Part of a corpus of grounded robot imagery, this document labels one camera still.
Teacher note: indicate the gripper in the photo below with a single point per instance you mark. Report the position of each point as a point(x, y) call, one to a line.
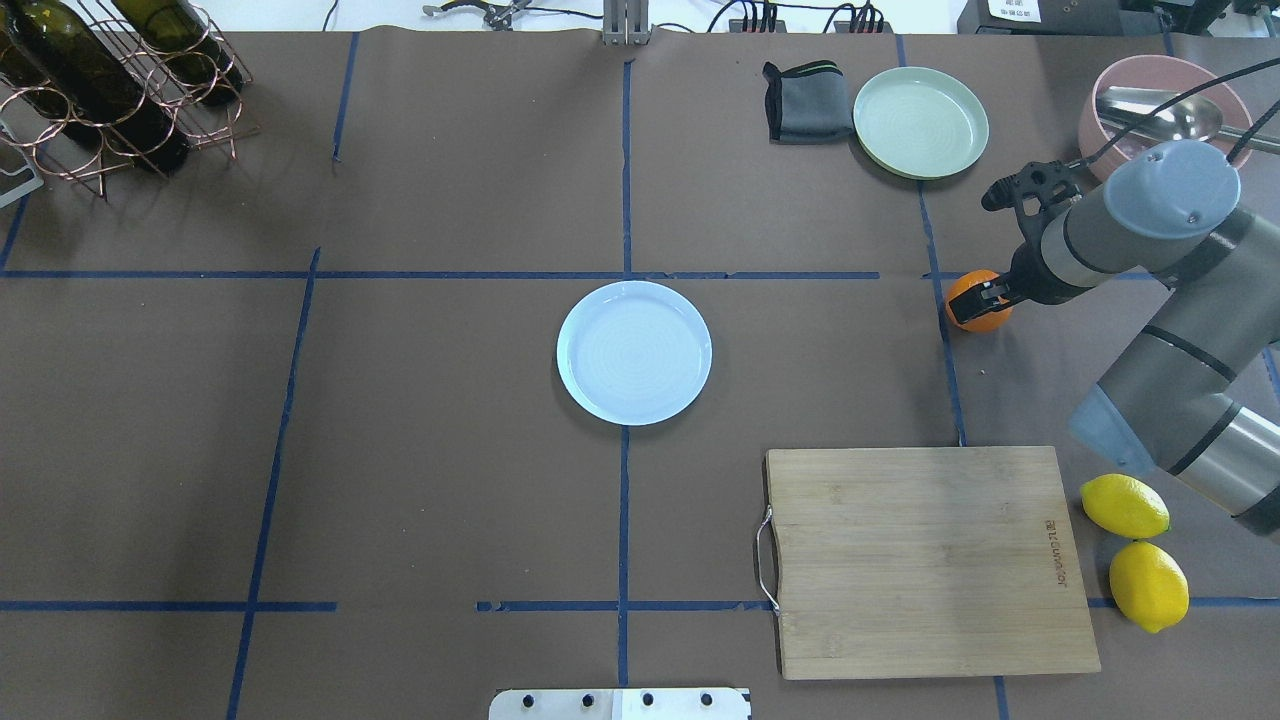
point(1040, 284)

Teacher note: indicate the orange fruit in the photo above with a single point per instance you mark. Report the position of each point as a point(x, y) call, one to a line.
point(970, 305)

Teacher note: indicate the light blue plate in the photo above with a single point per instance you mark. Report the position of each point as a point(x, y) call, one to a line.
point(634, 353)

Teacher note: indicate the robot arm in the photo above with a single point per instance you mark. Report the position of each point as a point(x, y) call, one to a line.
point(1174, 212)

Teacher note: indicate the green plate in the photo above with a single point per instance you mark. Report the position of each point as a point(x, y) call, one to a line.
point(920, 123)

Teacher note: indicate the upper yellow lemon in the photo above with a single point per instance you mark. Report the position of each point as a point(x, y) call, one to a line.
point(1125, 506)

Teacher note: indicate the yellow lemon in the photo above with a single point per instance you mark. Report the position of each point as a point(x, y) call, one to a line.
point(1125, 506)
point(1148, 587)

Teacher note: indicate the dark folded cloth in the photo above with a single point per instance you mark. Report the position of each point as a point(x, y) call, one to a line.
point(807, 105)

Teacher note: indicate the metal scoop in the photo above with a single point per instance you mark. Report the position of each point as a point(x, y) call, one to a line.
point(1152, 115)

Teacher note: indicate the wooden cutting board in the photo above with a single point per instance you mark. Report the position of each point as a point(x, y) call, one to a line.
point(917, 562)

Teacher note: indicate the lower yellow lemon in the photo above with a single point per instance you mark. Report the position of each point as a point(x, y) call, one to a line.
point(1148, 587)

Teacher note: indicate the white central pillar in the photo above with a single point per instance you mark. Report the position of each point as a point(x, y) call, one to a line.
point(623, 703)

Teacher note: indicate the rear green wine bottle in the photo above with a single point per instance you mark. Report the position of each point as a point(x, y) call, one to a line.
point(185, 42)

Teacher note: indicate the green wine bottle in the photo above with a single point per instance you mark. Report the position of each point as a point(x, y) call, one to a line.
point(185, 42)
point(103, 92)
point(21, 74)

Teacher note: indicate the middle green wine bottle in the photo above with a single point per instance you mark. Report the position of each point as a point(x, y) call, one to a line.
point(103, 92)

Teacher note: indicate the front green wine bottle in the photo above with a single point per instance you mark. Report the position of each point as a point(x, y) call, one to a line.
point(21, 74)

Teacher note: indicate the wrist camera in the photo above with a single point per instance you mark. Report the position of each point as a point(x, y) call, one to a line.
point(1040, 192)

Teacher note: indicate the aluminium frame post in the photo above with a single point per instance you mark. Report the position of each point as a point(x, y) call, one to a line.
point(626, 22)

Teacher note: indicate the copper wire bottle rack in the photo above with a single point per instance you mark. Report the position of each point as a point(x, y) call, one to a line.
point(75, 151)

